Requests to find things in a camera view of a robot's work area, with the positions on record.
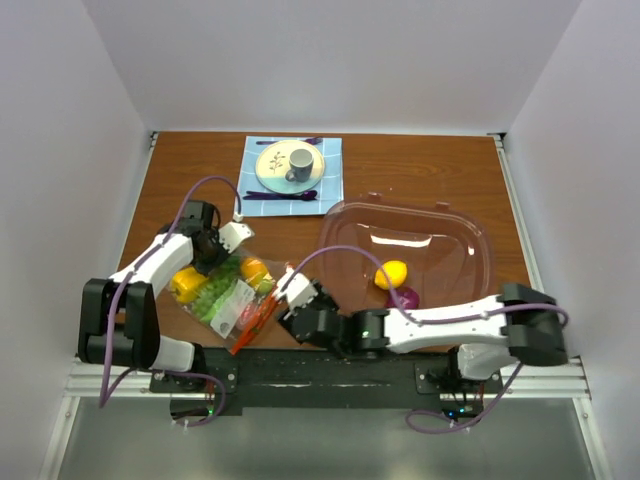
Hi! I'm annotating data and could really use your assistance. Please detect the clear zip top bag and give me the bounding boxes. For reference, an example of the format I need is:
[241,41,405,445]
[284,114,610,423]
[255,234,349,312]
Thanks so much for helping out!
[167,249,289,355]

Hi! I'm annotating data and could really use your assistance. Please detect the fake red peach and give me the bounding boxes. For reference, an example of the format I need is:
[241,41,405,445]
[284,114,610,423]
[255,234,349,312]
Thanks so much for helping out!
[238,305,258,329]

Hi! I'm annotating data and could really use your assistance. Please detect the fake yellow lemon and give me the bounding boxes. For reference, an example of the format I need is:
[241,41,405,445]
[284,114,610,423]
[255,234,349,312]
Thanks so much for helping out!
[374,260,408,290]

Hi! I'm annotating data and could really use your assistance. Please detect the fake purple onion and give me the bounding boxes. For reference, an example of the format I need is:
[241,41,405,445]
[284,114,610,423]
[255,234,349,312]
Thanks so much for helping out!
[385,287,420,310]

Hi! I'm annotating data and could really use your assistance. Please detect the clear pink plastic bowl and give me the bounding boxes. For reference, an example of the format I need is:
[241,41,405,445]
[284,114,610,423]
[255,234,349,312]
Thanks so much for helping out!
[314,194,494,334]

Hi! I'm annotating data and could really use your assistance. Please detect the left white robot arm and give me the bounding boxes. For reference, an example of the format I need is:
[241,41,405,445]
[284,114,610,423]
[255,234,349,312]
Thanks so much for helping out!
[77,201,230,392]

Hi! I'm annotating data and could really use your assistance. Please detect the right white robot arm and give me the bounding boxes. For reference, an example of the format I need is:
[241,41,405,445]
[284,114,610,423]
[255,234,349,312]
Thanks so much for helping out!
[275,274,569,393]

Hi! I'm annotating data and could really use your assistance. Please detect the fake green grapes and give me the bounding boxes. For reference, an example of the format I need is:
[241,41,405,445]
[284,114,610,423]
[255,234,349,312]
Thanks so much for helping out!
[191,276,235,321]

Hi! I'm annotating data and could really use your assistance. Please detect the cream plate with plant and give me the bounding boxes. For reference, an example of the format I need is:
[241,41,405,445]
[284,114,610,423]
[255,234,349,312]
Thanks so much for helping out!
[255,142,325,193]

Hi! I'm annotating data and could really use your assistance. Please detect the purple plastic spoon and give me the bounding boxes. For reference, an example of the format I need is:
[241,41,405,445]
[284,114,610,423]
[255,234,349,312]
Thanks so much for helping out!
[242,190,318,201]

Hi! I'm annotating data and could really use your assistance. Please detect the grey mug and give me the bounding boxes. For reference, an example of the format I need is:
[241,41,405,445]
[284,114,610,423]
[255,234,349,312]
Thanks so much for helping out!
[285,149,314,183]

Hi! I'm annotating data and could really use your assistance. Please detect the blue checked cloth napkin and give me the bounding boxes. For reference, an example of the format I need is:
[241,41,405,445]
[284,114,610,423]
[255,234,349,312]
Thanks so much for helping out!
[238,136,344,217]

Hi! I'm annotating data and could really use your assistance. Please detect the purple plastic fork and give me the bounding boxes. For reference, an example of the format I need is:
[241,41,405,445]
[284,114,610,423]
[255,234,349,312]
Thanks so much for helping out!
[256,137,323,146]

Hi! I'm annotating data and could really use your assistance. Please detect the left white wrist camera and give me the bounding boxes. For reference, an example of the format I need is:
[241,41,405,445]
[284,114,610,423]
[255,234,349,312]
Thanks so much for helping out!
[219,213,255,254]

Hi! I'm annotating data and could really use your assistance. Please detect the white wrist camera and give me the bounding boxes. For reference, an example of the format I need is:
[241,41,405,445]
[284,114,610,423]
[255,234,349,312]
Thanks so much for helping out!
[274,266,318,310]
[219,213,255,254]

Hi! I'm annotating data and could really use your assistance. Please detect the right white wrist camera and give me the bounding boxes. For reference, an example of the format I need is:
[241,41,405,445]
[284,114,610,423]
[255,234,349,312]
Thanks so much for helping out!
[274,266,318,310]

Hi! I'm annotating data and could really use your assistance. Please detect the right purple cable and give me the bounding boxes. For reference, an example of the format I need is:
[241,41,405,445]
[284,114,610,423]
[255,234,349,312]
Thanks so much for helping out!
[287,245,570,434]

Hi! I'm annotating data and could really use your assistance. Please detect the purple cable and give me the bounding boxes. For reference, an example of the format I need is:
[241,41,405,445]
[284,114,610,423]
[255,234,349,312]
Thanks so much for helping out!
[287,245,570,434]
[98,175,245,409]

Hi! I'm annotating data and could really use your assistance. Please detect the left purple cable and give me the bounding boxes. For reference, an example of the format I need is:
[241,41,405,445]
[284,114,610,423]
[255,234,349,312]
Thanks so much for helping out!
[98,175,245,409]

